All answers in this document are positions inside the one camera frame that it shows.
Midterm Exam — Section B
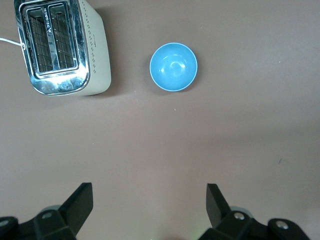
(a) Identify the blue bowl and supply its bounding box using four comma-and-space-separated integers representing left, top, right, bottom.
149, 42, 199, 92

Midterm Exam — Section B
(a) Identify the white toaster power cable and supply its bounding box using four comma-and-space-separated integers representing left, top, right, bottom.
0, 37, 21, 47

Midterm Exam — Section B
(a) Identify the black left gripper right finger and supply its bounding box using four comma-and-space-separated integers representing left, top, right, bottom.
206, 183, 312, 240

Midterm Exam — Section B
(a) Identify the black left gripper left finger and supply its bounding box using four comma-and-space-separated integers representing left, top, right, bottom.
0, 182, 94, 240

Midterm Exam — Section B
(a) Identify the cream and chrome two-slot toaster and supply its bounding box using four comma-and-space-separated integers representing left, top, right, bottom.
13, 0, 112, 97

